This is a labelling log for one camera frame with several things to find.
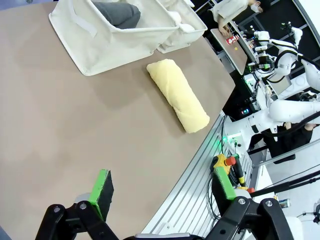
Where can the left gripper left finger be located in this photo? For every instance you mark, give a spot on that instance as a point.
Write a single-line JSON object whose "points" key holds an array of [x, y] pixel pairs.
{"points": [[100, 192]]}

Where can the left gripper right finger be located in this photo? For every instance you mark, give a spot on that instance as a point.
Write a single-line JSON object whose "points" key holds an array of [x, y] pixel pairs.
{"points": [[225, 185]]}

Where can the white towel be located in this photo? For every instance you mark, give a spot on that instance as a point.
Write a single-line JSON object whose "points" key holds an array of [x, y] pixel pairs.
{"points": [[176, 17]]}

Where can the gray towel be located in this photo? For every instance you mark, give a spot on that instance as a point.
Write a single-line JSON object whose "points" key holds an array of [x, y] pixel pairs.
{"points": [[117, 13]]}

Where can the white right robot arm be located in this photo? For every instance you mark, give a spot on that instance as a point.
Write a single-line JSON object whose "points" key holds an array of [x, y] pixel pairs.
{"points": [[287, 110]]}

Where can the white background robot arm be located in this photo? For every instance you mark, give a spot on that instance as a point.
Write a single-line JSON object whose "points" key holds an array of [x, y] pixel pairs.
{"points": [[280, 65], [311, 70]]}

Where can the masked person's hand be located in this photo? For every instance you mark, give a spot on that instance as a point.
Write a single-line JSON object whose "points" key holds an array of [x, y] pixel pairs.
{"points": [[224, 30]]}

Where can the red push button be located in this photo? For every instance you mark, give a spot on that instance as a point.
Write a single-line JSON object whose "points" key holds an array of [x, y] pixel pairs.
{"points": [[247, 190]]}

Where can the yellow emergency stop button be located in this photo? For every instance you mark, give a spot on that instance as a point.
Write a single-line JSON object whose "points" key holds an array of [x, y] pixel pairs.
{"points": [[221, 160]]}

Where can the black tripod legs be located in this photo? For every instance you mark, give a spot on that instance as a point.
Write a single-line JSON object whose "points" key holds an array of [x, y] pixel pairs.
{"points": [[287, 183]]}

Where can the drink can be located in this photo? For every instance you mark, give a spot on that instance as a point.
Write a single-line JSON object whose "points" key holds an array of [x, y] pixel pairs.
{"points": [[285, 203]]}

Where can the person in black clothes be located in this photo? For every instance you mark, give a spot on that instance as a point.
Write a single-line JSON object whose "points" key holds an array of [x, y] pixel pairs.
{"points": [[290, 142]]}

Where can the yellow rolled towel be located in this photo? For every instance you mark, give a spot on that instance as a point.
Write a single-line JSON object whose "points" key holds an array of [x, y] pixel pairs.
{"points": [[175, 95]]}

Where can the computer monitor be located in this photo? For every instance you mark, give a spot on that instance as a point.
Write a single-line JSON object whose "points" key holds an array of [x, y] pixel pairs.
{"points": [[278, 86]]}

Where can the brown background table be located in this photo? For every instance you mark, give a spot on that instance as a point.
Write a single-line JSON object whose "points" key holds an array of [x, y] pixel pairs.
{"points": [[232, 55]]}

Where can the red box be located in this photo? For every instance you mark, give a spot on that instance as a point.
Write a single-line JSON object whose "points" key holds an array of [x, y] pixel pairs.
{"points": [[232, 40]]}

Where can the cream fabric basket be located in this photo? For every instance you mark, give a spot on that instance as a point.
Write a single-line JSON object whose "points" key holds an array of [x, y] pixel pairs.
{"points": [[180, 41], [112, 47]]}

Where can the masked person in beige top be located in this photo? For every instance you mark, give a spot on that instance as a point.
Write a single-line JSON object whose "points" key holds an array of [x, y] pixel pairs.
{"points": [[232, 10]]}

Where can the aluminium table frame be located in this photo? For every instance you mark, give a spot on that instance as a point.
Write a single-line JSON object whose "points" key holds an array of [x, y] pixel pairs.
{"points": [[190, 195]]}

